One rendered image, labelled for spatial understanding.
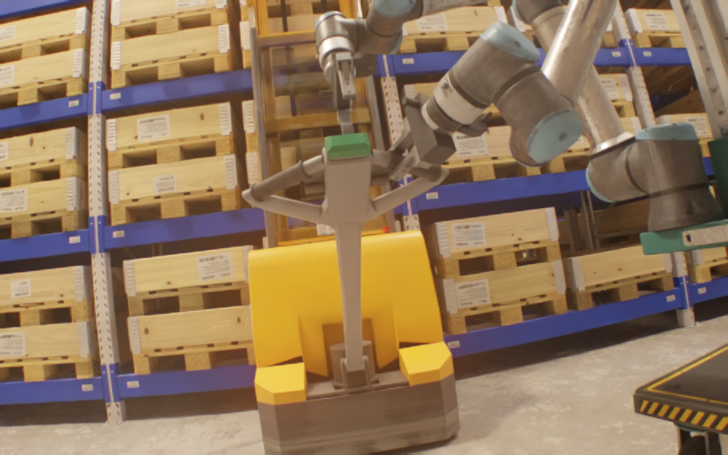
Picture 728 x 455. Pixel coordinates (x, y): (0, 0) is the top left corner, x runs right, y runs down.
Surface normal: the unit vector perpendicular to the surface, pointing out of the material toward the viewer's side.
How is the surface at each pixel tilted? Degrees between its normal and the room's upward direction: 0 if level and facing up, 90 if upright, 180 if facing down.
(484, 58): 105
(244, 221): 90
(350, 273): 141
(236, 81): 90
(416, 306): 74
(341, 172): 158
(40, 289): 90
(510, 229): 90
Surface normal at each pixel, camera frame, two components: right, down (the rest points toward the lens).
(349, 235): 0.14, 0.68
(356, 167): 0.14, 0.86
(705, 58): -0.94, 0.08
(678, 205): -0.71, -0.33
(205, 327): 0.04, -0.14
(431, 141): -0.86, -0.14
